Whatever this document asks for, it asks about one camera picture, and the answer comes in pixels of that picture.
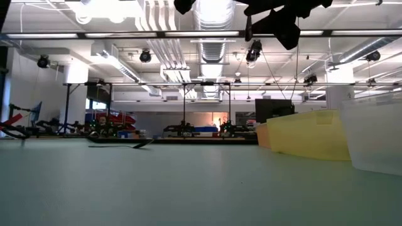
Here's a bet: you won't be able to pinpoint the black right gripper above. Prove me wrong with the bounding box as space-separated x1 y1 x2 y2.
250 6 302 51

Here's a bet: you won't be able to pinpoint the green table mat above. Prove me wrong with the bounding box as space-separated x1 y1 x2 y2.
0 139 402 226

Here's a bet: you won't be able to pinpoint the black aluminium table frame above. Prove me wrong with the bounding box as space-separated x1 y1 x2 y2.
0 136 259 145

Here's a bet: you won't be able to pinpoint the blue storage box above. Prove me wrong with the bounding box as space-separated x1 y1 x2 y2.
193 126 219 133

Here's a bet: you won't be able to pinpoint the black metal spoon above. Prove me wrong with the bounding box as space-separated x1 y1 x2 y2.
87 139 155 150

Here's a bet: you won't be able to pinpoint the black overhead light bar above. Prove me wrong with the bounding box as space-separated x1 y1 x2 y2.
0 30 402 40

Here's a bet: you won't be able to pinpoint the red storage shelves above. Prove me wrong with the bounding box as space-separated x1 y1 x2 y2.
106 111 138 131

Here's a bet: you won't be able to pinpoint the green lit background robot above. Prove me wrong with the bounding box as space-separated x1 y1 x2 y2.
80 121 117 137

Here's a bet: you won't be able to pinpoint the white ceiling pipes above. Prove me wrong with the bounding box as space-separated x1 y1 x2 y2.
134 0 193 83

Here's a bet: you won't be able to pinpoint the black background monitor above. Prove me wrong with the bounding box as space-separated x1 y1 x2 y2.
254 98 296 124

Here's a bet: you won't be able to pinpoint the clear plastic bin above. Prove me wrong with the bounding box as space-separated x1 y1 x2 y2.
340 90 402 176

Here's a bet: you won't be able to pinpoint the black background workstation frame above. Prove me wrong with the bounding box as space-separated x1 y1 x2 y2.
62 80 402 139

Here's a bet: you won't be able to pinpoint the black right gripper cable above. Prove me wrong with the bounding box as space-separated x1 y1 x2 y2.
246 14 253 43

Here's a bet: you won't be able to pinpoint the silver ventilation duct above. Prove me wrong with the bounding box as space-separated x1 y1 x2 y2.
192 0 237 99

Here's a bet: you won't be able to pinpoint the seated person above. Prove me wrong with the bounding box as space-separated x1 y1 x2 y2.
96 114 108 130

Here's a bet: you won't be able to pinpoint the yellow plastic bin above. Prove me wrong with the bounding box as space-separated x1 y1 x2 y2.
266 109 352 162

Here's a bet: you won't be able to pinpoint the orange plastic bin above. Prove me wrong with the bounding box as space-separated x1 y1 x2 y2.
256 122 273 149

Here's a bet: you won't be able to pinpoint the blue background monitor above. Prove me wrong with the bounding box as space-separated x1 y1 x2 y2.
30 100 43 124

